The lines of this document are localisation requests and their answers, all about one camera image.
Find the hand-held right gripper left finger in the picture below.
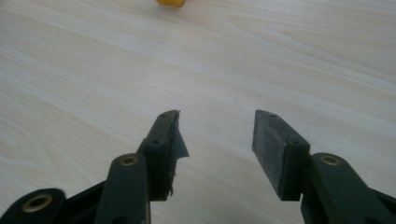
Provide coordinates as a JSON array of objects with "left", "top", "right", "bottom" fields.
[{"left": 135, "top": 109, "right": 190, "bottom": 202}]

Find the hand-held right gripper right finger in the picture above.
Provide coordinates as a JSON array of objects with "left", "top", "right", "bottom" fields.
[{"left": 251, "top": 109, "right": 312, "bottom": 202}]

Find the yellow object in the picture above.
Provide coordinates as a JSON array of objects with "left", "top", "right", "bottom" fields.
[{"left": 155, "top": 0, "right": 187, "bottom": 8}]

